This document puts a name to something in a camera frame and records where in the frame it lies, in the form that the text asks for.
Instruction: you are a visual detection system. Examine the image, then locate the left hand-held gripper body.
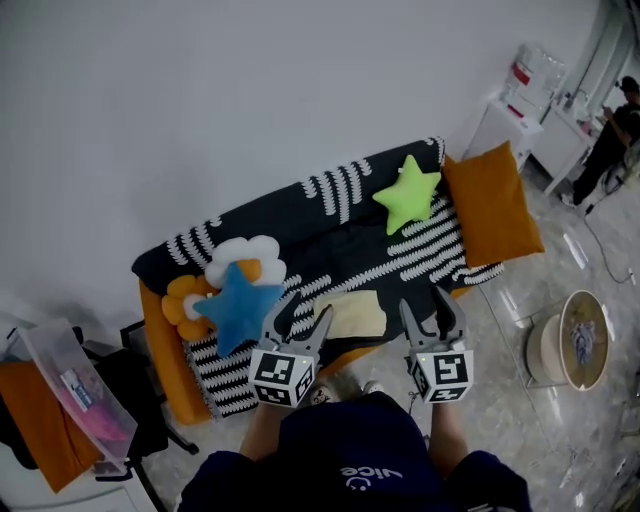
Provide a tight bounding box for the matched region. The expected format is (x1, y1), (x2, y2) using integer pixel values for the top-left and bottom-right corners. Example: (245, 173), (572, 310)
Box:
(247, 335), (322, 409)

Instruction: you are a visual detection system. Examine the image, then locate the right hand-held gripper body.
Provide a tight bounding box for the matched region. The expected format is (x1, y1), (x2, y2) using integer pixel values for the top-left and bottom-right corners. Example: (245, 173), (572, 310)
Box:
(406, 338), (475, 404)

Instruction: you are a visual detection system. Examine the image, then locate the cream cloth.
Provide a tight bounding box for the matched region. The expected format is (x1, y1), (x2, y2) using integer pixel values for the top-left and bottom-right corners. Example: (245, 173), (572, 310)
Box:
(312, 291), (388, 339)

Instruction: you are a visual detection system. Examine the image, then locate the person's left forearm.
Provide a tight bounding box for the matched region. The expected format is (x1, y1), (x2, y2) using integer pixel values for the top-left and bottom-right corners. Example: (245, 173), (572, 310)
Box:
(238, 401), (287, 462)

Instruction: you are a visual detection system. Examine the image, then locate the person's right forearm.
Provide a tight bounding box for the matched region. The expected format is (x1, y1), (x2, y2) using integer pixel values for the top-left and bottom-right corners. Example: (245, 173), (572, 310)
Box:
(428, 398), (472, 477)

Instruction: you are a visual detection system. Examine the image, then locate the blue star pillow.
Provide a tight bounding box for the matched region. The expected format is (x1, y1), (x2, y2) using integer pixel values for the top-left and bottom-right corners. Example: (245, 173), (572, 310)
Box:
(191, 261), (286, 359)

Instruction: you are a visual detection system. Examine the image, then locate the person's left white shoe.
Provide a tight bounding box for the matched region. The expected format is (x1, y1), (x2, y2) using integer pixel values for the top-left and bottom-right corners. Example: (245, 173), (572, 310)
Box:
(310, 381), (342, 406)

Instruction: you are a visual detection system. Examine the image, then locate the white flower pillow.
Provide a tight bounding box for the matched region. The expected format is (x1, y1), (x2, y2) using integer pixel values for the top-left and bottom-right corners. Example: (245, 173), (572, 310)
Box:
(204, 235), (288, 287)

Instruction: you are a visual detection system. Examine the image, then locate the orange flower pillow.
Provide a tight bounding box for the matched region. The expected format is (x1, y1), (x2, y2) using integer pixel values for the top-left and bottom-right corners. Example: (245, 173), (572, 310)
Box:
(160, 274), (222, 342)

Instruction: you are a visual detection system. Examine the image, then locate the person's navy shirt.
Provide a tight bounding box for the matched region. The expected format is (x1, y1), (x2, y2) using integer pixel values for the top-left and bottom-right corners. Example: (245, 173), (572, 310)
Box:
(176, 391), (534, 512)

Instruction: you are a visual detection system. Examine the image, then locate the large orange cushion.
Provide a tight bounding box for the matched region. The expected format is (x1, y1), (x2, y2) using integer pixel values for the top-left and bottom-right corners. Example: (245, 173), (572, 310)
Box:
(441, 140), (547, 269)

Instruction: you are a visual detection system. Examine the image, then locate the orange sofa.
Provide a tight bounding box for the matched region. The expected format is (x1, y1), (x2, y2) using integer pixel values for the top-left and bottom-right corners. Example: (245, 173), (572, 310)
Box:
(131, 135), (507, 427)

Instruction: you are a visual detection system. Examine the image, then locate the round cream coffee table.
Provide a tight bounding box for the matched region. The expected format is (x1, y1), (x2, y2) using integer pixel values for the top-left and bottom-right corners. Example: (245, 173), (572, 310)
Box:
(524, 289), (611, 391)

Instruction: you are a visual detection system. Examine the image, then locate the green star pillow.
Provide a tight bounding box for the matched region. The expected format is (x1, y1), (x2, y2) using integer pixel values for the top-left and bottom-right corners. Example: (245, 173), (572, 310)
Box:
(371, 154), (444, 237)

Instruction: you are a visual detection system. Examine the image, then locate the black office chair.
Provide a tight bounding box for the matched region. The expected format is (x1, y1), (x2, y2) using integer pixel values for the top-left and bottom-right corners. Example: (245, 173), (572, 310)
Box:
(0, 319), (201, 482)

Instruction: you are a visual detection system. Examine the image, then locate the grey blue cloth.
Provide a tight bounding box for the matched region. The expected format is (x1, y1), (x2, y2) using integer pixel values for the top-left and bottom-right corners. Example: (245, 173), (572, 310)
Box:
(571, 321), (599, 365)

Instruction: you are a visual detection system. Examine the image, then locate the clear plastic storage box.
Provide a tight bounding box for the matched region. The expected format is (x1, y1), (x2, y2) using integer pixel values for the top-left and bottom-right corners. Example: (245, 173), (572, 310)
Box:
(8, 316), (140, 477)

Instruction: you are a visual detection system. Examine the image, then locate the flat orange cushion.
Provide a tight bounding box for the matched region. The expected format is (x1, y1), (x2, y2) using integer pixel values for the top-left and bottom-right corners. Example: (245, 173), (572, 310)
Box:
(0, 359), (104, 496)

